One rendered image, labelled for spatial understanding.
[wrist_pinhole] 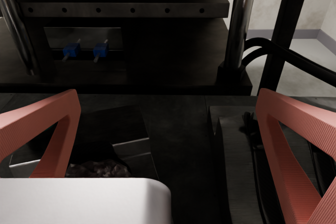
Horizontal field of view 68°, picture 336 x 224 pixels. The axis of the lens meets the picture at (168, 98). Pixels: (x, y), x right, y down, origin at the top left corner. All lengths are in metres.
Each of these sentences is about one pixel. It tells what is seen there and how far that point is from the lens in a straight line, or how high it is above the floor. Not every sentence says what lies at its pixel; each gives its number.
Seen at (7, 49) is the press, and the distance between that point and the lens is 1.35.
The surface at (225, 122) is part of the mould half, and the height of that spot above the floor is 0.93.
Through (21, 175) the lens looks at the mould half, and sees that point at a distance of 0.56.
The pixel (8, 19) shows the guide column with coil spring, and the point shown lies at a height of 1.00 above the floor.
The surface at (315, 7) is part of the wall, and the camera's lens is 3.53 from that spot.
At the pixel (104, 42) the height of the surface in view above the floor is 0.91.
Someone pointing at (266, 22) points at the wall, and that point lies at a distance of 3.36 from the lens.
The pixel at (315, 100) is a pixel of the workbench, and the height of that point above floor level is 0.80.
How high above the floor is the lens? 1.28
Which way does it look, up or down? 37 degrees down
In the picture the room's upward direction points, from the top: straight up
